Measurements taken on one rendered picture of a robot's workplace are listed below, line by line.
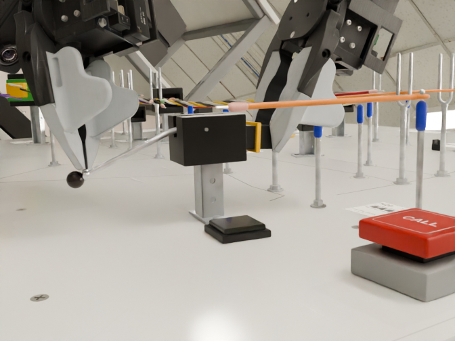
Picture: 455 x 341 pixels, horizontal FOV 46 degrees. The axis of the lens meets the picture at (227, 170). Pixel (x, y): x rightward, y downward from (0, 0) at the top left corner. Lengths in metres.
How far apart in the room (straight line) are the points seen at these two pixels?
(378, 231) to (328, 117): 0.18
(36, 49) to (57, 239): 0.15
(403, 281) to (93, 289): 0.18
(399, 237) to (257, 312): 0.09
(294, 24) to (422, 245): 0.27
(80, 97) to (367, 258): 0.24
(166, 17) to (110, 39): 1.16
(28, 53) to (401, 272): 0.30
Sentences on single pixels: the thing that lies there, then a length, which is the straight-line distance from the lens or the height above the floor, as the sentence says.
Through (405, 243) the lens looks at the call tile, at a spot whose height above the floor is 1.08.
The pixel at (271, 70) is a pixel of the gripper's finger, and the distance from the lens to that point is 0.51.
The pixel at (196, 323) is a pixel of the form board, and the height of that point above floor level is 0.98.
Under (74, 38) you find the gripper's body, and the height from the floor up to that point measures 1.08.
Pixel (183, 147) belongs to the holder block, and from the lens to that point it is 0.44.
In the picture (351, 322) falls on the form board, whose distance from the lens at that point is 0.28.
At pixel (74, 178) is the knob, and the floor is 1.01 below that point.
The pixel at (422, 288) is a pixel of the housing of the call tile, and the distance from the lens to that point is 0.31.
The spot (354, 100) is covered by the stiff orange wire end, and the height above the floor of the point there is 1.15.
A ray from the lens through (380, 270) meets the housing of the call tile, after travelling 0.32.
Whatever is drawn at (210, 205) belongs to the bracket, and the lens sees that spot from 0.46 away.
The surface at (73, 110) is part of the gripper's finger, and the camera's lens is 0.42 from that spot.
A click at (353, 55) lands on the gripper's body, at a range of 0.50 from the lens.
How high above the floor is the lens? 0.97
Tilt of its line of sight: 16 degrees up
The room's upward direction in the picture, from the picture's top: 40 degrees clockwise
